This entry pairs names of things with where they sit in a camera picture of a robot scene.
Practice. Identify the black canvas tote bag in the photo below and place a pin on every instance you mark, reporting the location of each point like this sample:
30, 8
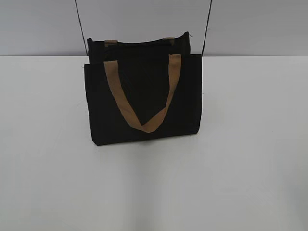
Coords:
107, 125

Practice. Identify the tan front bag handle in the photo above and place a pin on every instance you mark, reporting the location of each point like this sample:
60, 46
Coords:
143, 88

